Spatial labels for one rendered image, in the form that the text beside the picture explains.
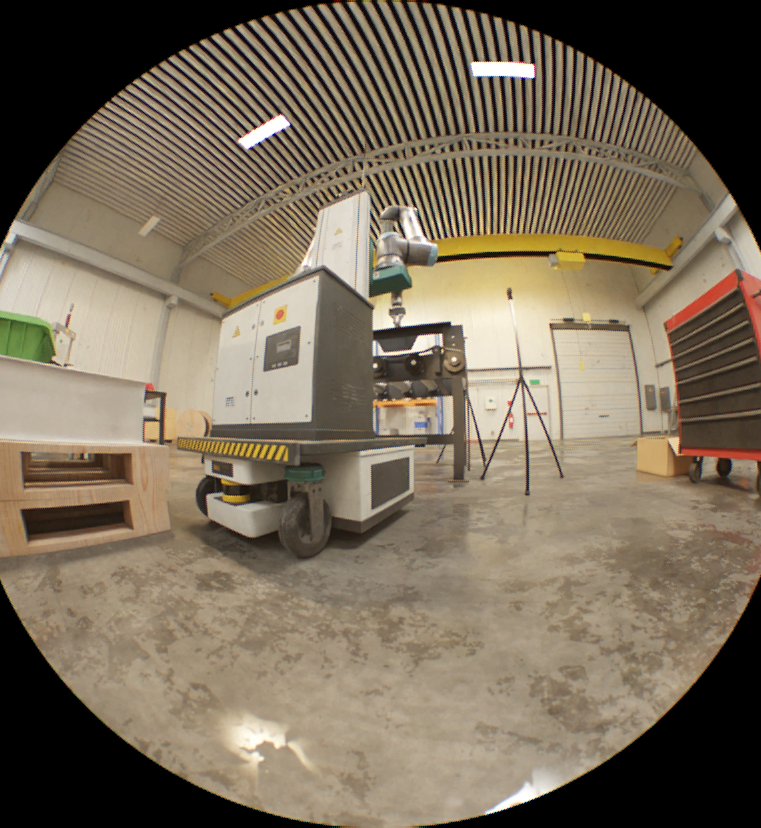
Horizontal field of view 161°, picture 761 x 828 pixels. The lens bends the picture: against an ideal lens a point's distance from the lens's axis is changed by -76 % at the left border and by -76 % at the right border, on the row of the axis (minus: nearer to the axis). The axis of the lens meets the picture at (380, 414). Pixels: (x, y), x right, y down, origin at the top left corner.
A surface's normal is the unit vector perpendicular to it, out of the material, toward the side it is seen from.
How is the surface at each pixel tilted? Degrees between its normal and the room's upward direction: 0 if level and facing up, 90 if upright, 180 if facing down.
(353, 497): 90
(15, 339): 106
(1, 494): 90
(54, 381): 90
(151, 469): 90
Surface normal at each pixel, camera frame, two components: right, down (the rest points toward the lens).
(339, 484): -0.44, -0.07
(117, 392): 0.95, -0.03
